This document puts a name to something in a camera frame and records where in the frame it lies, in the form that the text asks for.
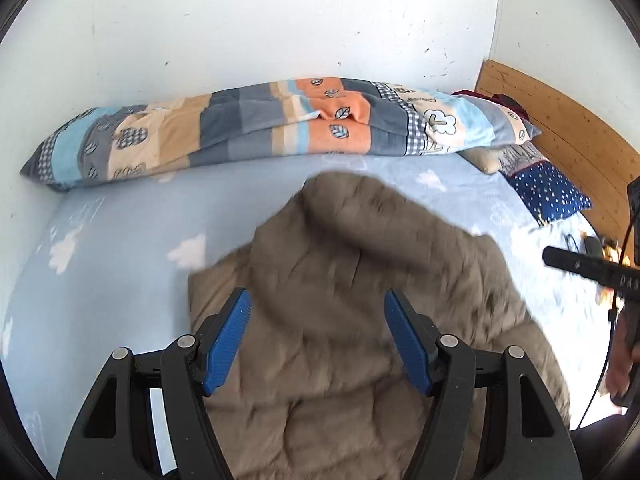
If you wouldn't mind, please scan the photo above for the navy star-print pillow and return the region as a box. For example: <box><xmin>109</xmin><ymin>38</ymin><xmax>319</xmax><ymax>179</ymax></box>
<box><xmin>497</xmin><ymin>142</ymin><xmax>593</xmax><ymax>223</ymax></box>

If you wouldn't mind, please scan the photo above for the dark red cloth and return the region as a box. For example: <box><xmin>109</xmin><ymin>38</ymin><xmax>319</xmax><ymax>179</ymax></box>
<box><xmin>452</xmin><ymin>89</ymin><xmax>531</xmax><ymax>121</ymax></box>

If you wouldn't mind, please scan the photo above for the yellow floral cloth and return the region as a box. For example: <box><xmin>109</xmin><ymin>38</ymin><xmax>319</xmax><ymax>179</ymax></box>
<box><xmin>580</xmin><ymin>230</ymin><xmax>632</xmax><ymax>306</ymax></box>

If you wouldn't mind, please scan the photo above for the patchwork quilt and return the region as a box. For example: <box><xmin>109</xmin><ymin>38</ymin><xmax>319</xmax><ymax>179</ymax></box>
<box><xmin>20</xmin><ymin>77</ymin><xmax>543</xmax><ymax>192</ymax></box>

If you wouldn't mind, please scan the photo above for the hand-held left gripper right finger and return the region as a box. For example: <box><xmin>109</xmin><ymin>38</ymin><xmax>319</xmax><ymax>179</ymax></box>
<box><xmin>384</xmin><ymin>290</ymin><xmax>583</xmax><ymax>480</ymax></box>

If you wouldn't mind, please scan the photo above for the person's right hand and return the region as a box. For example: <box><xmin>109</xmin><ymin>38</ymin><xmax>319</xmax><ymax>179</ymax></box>
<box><xmin>606</xmin><ymin>304</ymin><xmax>640</xmax><ymax>407</ymax></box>

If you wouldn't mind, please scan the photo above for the light blue bed blanket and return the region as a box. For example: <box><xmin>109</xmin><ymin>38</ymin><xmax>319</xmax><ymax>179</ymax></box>
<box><xmin>0</xmin><ymin>152</ymin><xmax>631</xmax><ymax>480</ymax></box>

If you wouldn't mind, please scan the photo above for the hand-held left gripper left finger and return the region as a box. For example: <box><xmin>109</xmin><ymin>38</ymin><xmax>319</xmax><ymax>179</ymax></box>
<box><xmin>57</xmin><ymin>287</ymin><xmax>252</xmax><ymax>480</ymax></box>

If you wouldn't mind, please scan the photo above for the brown puffer jacket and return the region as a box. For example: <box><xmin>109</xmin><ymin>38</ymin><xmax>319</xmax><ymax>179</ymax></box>
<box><xmin>187</xmin><ymin>172</ymin><xmax>571</xmax><ymax>480</ymax></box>

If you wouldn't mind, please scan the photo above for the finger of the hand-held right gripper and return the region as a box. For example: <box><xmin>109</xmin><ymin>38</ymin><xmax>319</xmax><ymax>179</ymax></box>
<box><xmin>542</xmin><ymin>246</ymin><xmax>608</xmax><ymax>288</ymax></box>

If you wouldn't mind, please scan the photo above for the person's right forearm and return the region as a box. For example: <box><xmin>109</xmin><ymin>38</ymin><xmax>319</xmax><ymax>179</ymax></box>
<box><xmin>570</xmin><ymin>405</ymin><xmax>640</xmax><ymax>480</ymax></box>

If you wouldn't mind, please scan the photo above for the wooden headboard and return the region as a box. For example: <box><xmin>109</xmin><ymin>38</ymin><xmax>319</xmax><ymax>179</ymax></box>
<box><xmin>474</xmin><ymin>59</ymin><xmax>640</xmax><ymax>256</ymax></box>

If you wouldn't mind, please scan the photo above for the black cable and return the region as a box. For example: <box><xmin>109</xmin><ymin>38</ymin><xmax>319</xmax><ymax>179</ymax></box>
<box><xmin>575</xmin><ymin>200</ymin><xmax>638</xmax><ymax>431</ymax></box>

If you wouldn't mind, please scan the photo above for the small beige pillow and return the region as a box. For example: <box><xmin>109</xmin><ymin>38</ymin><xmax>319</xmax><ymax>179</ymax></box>
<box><xmin>460</xmin><ymin>146</ymin><xmax>511</xmax><ymax>176</ymax></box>

